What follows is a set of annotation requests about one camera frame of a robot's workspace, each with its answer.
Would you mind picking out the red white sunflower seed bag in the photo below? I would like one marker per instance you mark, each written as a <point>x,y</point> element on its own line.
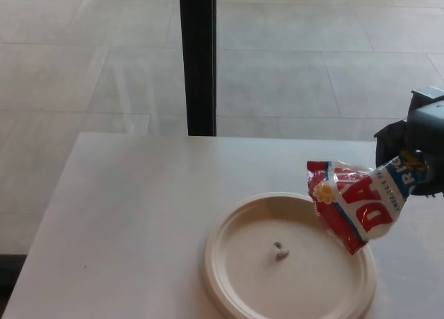
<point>360,208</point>

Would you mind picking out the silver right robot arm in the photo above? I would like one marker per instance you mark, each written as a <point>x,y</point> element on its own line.
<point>430,121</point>

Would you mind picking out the sunflower seed pile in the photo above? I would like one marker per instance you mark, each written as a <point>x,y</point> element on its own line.
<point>280,254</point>

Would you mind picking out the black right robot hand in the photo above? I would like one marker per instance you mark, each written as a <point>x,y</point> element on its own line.
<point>390,138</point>

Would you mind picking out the black window frame post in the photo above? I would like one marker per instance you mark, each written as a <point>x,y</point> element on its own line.
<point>198,62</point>

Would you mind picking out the round beige paper plate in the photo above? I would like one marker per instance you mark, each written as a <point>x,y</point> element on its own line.
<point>263,288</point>

